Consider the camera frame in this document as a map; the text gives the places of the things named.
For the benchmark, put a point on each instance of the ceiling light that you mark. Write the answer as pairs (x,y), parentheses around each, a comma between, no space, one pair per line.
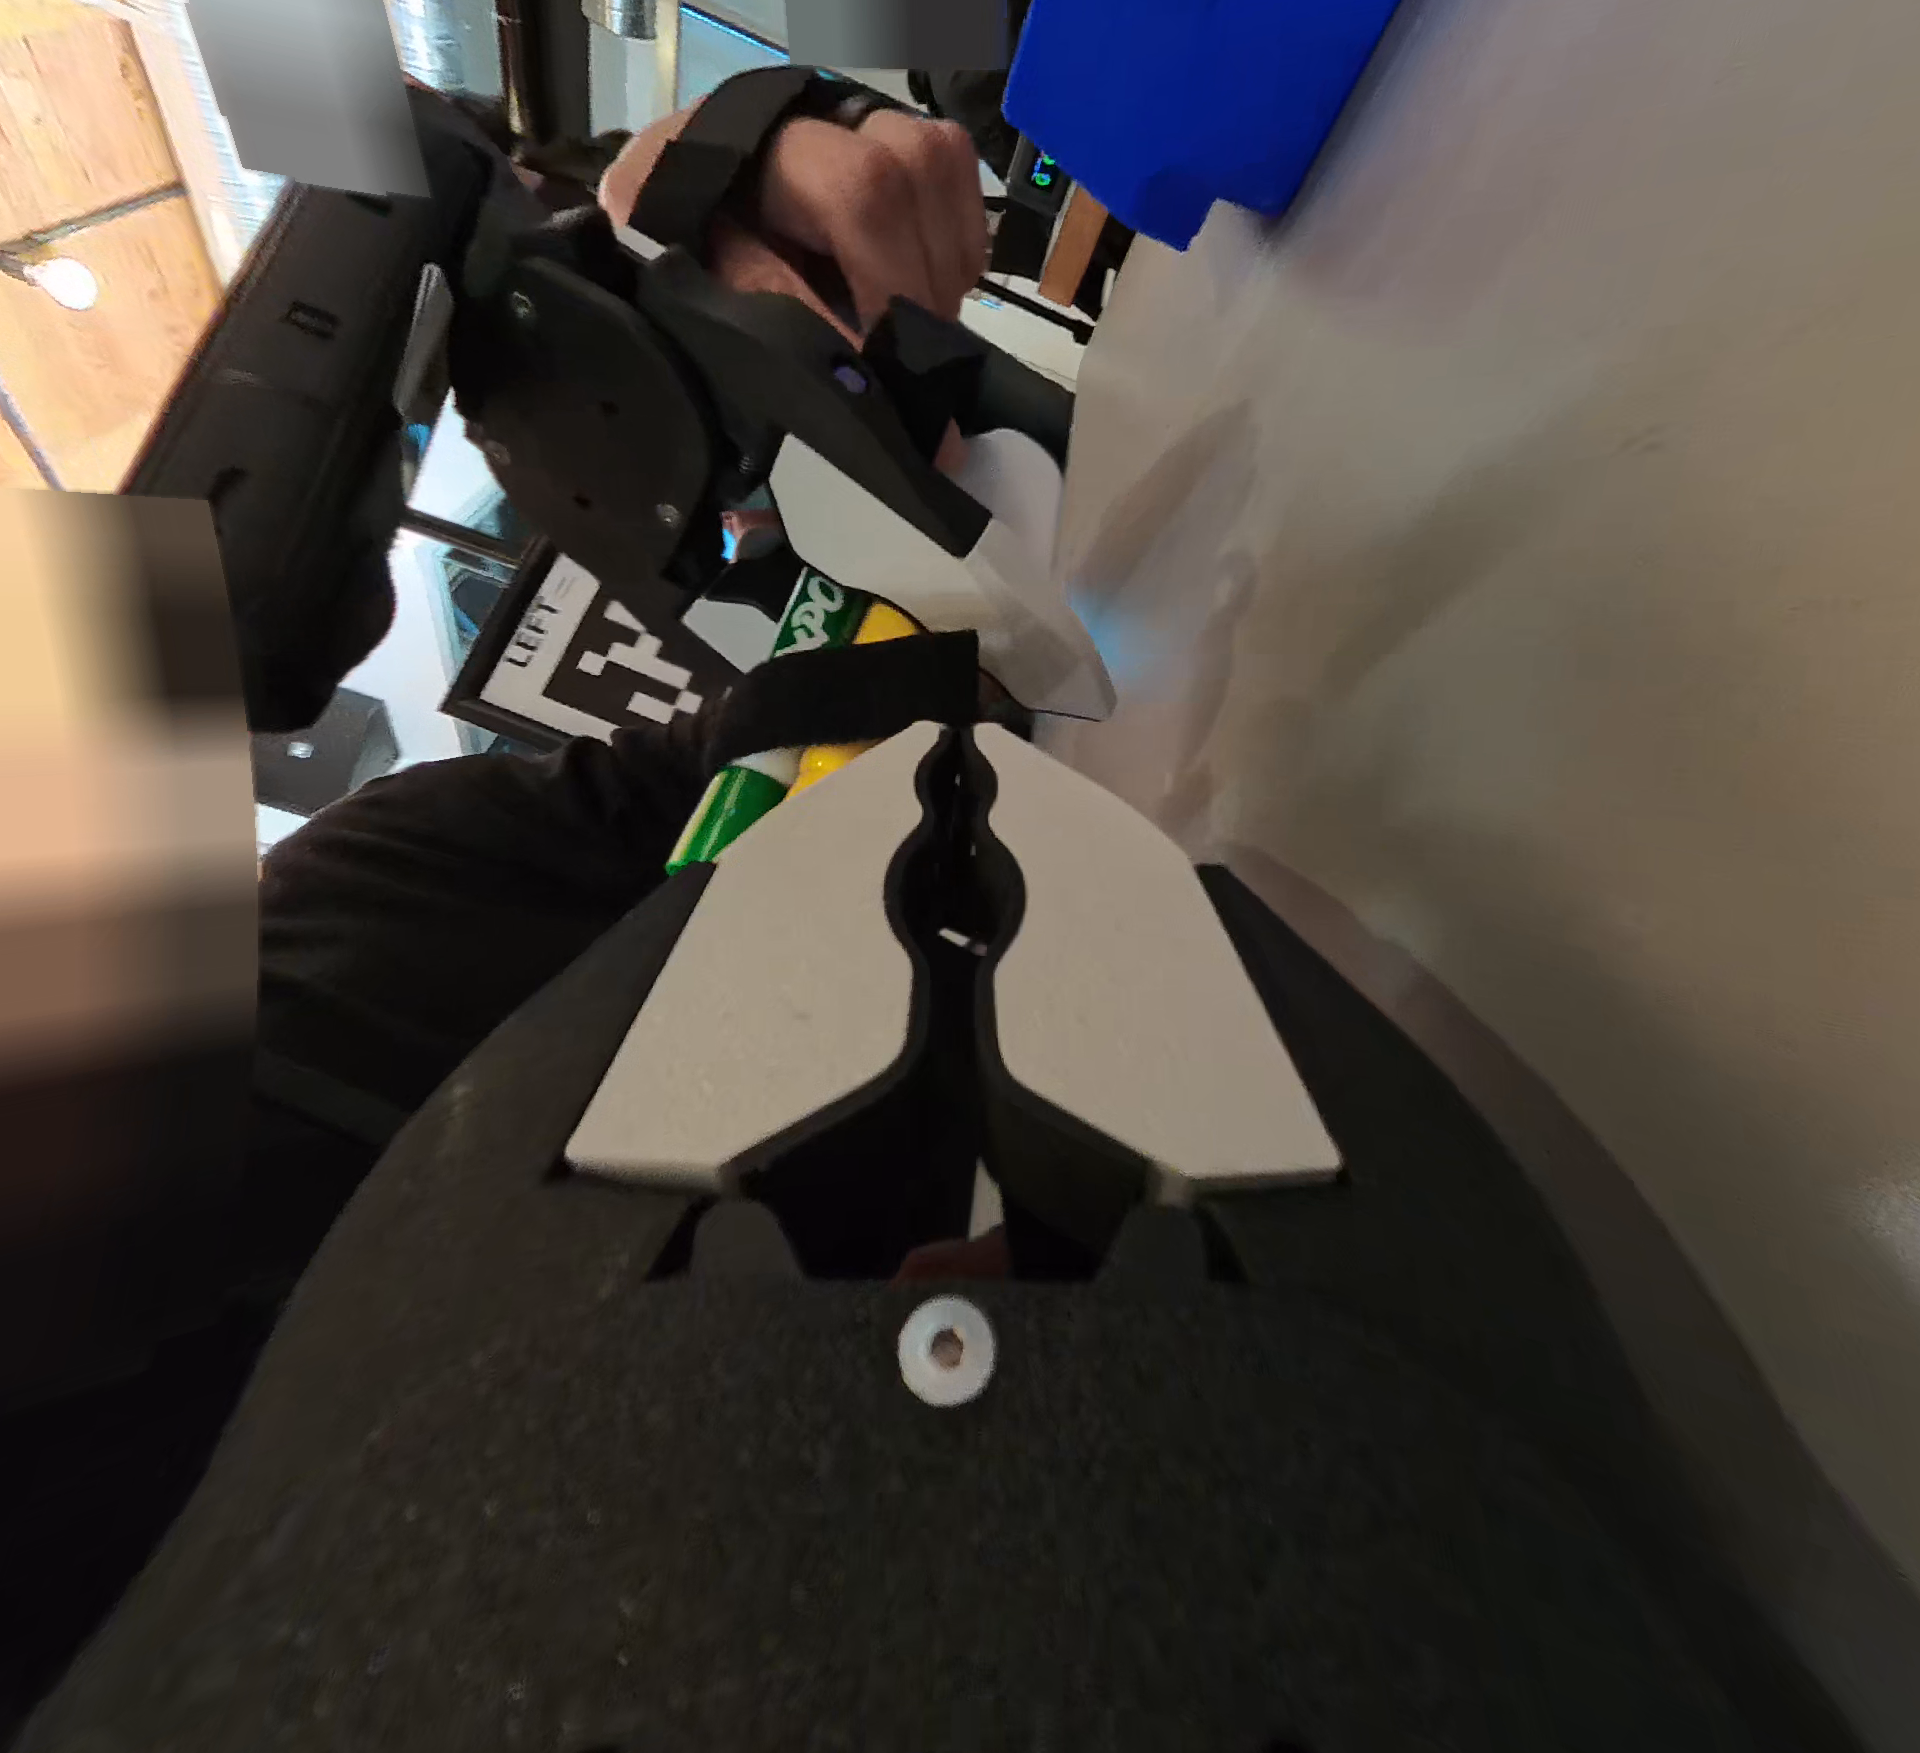
(67,283)

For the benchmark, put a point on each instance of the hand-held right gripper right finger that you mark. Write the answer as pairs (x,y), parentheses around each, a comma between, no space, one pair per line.
(1154,1004)

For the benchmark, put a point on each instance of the yellow marker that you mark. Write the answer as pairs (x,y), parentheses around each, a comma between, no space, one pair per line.
(830,766)

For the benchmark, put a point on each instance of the person's black clothing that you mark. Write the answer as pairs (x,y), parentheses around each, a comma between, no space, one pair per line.
(449,915)

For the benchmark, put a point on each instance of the device with green display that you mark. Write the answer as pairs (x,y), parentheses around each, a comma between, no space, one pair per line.
(1043,171)

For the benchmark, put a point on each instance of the green marker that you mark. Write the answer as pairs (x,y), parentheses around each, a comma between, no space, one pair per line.
(727,815)

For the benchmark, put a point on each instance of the white desk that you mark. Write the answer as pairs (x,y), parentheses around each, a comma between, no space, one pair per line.
(1574,509)

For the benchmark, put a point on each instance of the person's left hand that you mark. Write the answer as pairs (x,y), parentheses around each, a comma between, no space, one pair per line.
(886,207)

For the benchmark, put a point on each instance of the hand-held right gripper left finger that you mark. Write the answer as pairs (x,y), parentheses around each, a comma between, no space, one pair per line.
(750,1004)

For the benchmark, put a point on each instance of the blue plastic bin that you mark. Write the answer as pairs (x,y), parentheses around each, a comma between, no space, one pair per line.
(1232,15)

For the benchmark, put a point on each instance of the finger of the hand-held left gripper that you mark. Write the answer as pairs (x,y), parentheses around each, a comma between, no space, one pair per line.
(870,523)

